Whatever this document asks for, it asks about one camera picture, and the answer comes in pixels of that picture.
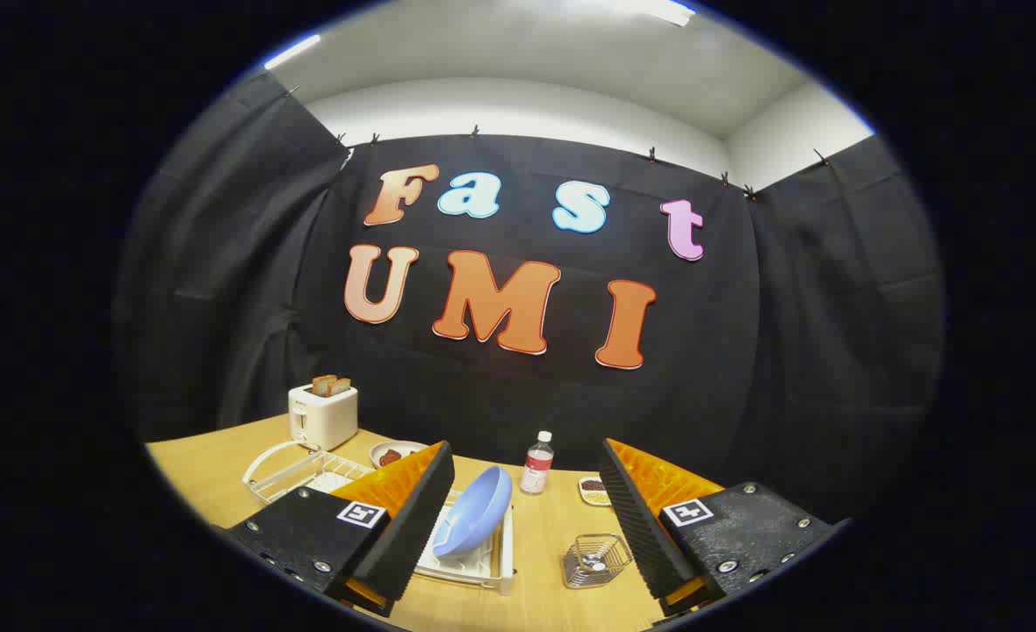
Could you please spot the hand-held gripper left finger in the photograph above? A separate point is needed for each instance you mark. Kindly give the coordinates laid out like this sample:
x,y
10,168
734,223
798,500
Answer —
x,y
413,535

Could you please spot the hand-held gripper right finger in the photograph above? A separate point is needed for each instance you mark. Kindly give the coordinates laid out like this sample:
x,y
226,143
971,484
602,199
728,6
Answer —
x,y
650,535

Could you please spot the blue plate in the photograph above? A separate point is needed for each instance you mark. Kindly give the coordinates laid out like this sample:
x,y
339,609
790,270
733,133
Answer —
x,y
478,513

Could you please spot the white divided condiment dish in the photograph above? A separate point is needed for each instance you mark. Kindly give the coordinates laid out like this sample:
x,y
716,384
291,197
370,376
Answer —
x,y
593,497

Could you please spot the small white round plate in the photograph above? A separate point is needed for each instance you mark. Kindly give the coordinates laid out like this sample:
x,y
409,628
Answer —
x,y
410,447

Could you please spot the white drip tray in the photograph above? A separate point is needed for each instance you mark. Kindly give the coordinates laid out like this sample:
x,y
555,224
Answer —
x,y
470,566

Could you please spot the brown meat piece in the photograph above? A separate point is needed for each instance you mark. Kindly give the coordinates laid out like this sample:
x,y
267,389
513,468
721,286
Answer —
x,y
390,457

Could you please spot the red label water bottle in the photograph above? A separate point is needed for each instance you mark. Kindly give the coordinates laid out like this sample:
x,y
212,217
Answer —
x,y
535,465

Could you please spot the white toaster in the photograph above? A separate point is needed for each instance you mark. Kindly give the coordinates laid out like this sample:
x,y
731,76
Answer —
x,y
329,417

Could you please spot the toast slice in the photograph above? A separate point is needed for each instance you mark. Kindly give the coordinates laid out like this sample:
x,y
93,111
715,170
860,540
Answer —
x,y
342,385
322,385

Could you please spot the ceiling light strip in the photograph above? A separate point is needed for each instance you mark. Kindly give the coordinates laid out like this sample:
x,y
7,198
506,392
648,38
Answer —
x,y
292,51
667,10

